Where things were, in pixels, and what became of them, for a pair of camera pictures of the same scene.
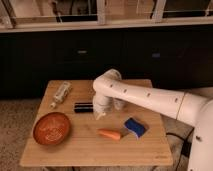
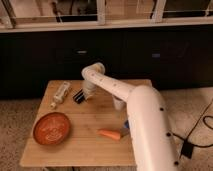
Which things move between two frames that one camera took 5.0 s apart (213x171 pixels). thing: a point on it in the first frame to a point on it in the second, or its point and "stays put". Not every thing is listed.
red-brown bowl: (51, 128) stays put
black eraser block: (83, 107) to (79, 97)
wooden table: (66, 132) stays put
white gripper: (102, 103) to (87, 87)
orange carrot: (110, 132) stays put
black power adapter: (186, 147) stays put
